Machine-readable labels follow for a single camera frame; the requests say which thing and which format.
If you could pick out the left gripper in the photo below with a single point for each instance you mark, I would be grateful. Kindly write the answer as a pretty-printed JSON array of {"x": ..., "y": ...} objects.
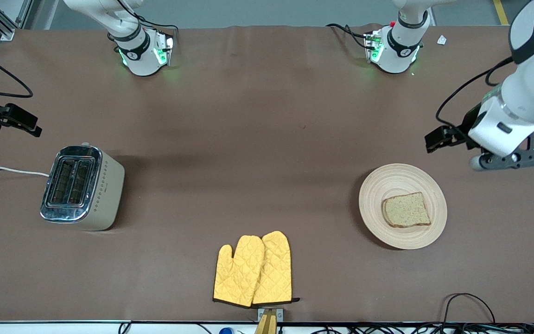
[{"x": 469, "y": 118}]

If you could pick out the round wooden plate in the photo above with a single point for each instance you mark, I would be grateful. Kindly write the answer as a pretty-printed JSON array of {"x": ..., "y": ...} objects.
[{"x": 387, "y": 181}]

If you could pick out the slice of toast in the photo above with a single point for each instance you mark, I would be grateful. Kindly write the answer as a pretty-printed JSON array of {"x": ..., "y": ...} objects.
[{"x": 406, "y": 211}]

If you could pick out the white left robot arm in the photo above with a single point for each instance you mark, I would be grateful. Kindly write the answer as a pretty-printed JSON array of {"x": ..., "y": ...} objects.
[{"x": 401, "y": 51}]

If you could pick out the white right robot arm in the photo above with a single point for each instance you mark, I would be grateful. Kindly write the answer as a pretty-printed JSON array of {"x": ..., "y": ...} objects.
[{"x": 139, "y": 55}]

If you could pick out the chrome and beige toaster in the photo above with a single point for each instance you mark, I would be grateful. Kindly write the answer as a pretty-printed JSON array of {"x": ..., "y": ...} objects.
[{"x": 86, "y": 195}]

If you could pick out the small white paper scrap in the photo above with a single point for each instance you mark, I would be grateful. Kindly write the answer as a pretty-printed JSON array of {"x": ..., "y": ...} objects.
[{"x": 441, "y": 40}]

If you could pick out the yellow quilted oven mitt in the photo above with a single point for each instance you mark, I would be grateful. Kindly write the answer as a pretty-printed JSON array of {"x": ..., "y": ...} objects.
[
  {"x": 276, "y": 269},
  {"x": 239, "y": 273}
]

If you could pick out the metal clamp with wooden stick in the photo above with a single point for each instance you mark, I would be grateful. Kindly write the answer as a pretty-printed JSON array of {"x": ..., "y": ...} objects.
[{"x": 269, "y": 317}]

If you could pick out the small blue object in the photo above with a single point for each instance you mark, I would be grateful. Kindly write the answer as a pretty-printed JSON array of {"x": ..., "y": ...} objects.
[{"x": 226, "y": 330}]

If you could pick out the aluminium frame structure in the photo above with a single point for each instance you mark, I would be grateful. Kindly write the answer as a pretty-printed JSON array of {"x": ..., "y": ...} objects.
[{"x": 3, "y": 23}]

